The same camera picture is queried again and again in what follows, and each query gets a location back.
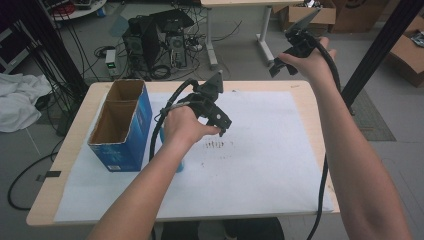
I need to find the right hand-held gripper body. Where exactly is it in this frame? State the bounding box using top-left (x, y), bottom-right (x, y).
top-left (281, 7), bottom-right (322, 58)

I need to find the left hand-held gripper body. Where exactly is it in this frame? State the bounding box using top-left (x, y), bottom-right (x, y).
top-left (179, 71), bottom-right (233, 132)

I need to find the person's right hand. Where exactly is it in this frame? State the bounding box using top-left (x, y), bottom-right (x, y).
top-left (277, 36), bottom-right (338, 88)

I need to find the person's left hand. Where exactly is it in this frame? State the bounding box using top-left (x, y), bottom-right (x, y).
top-left (162, 105), bottom-right (222, 152)

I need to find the open cardboard box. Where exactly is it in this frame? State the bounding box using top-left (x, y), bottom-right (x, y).
top-left (272, 0), bottom-right (337, 35)

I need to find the white table mat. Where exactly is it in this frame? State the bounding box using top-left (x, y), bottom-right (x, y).
top-left (53, 90), bottom-right (335, 223)

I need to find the open computer case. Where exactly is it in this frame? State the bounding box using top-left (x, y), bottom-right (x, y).
top-left (165, 32), bottom-right (188, 70)

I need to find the large cardboard box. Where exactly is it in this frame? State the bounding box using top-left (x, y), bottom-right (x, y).
top-left (329, 0), bottom-right (390, 34)

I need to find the white desk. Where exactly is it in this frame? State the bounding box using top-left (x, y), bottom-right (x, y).
top-left (199, 0), bottom-right (305, 72)

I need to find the black computer tower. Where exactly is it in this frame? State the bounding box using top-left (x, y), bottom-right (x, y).
top-left (121, 15), bottom-right (162, 73)

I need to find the blue cardboard box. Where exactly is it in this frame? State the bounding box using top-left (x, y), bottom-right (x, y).
top-left (87, 78), bottom-right (154, 173)

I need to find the grey floor mat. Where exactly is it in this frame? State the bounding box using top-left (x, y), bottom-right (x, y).
top-left (348, 87), bottom-right (398, 143)

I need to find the white power supply unit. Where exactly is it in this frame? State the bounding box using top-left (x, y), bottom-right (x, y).
top-left (104, 49), bottom-right (122, 78)

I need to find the cardboard box with packet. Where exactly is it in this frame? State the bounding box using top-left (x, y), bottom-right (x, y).
top-left (385, 14), bottom-right (424, 89)

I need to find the round white table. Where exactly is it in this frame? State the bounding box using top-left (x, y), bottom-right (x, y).
top-left (49, 0), bottom-right (108, 22)

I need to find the white cloth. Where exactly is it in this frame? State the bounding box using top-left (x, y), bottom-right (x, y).
top-left (0, 72), bottom-right (54, 134)

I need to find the coiled black cable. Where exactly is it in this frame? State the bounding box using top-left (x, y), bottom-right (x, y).
top-left (149, 63), bottom-right (172, 81)

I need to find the black metal stand post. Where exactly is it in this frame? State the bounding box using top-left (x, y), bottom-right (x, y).
top-left (340, 0), bottom-right (424, 110)
top-left (31, 0), bottom-right (90, 98)

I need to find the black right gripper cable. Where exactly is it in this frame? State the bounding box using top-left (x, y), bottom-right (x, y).
top-left (305, 37), bottom-right (342, 240)

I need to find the black floor cable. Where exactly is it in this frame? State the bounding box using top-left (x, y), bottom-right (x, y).
top-left (6, 138), bottom-right (66, 212)

